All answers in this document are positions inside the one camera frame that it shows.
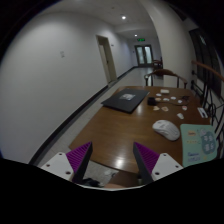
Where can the glass double door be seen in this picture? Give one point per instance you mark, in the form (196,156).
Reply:
(144,55)

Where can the white rectangular box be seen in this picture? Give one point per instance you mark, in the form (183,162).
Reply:
(164,91)

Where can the white computer mouse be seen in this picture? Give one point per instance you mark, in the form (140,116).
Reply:
(167,129)

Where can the beige small snack piece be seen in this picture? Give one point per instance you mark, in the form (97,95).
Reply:
(156,108)

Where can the small black box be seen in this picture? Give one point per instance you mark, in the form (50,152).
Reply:
(151,101)

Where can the black laptop with sticker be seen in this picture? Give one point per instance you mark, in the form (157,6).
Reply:
(126,100)

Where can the white flat device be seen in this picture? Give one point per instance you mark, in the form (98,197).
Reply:
(202,112)

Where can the green exit sign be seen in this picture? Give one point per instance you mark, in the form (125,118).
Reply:
(141,40)

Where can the wooden armchair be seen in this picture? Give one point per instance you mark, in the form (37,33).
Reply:
(165,73)

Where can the wooden stair handrail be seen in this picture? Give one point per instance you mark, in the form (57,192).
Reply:
(209,69)

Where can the wooden hallway door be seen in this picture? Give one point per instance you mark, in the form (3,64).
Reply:
(107,58)

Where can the small white oval object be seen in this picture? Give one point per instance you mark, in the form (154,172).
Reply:
(180,115)

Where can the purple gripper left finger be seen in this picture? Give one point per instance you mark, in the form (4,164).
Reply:
(70,166)

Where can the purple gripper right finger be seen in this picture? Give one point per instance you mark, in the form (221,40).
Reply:
(153,166)

